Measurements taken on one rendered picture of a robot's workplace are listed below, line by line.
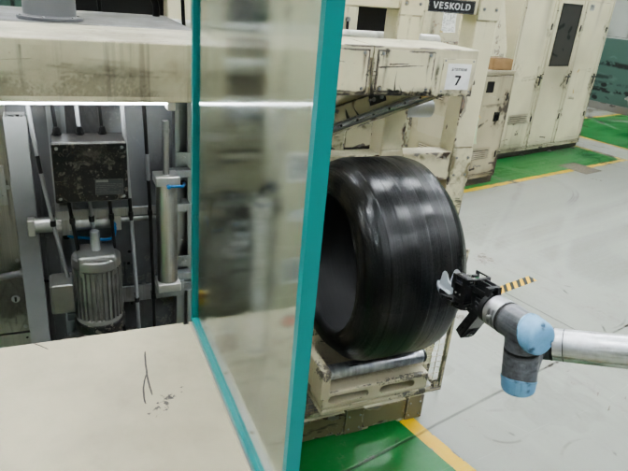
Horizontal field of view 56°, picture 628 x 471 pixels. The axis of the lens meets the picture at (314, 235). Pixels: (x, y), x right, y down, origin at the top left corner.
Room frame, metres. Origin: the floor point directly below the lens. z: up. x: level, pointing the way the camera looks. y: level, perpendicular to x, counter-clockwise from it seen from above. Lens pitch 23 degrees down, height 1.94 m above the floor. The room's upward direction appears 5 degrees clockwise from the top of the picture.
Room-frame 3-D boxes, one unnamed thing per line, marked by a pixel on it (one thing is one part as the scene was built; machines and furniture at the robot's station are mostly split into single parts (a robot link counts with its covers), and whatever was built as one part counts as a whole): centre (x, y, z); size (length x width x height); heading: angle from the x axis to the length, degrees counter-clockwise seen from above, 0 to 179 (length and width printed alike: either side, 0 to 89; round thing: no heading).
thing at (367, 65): (1.92, -0.14, 1.71); 0.61 x 0.25 x 0.15; 115
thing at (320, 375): (1.52, 0.01, 0.90); 0.40 x 0.03 x 0.10; 25
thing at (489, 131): (6.43, -1.47, 0.62); 0.91 x 0.58 x 1.25; 128
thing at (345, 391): (1.47, -0.21, 0.84); 0.36 x 0.09 x 0.06; 115
